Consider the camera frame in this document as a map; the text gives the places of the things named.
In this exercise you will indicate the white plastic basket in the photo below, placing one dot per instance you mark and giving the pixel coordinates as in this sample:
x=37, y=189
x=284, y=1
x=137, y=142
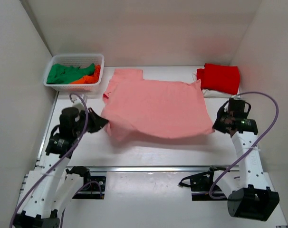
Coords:
x=81, y=60

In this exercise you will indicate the green t-shirt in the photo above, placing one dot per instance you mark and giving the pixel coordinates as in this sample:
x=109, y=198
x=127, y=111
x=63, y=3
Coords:
x=60, y=74

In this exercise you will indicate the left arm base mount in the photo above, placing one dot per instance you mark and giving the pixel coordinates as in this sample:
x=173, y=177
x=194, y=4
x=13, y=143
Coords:
x=96, y=190

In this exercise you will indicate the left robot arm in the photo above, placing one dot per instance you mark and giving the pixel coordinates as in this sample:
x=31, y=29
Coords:
x=54, y=185

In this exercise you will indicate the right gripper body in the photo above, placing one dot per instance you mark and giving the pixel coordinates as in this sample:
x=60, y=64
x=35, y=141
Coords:
x=222, y=117

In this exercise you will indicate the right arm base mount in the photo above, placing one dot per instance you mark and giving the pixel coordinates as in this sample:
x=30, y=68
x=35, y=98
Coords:
x=200, y=183

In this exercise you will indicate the orange t-shirt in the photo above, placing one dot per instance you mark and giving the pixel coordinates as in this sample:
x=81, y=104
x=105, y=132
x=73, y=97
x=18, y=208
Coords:
x=89, y=79

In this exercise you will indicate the folded red t-shirt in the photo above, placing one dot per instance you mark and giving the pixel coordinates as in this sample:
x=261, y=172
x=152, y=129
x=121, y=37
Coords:
x=220, y=77

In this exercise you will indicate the folded white t-shirt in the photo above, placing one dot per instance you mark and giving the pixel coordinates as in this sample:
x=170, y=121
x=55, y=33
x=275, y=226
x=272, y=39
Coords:
x=215, y=93

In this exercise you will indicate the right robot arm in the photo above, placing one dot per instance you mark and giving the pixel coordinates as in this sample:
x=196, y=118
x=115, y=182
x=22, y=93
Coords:
x=249, y=196

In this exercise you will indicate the pink t-shirt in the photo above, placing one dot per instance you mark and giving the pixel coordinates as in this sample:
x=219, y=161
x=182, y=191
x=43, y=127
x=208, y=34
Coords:
x=162, y=109

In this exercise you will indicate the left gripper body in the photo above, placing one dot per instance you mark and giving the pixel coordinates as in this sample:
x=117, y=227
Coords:
x=81, y=124

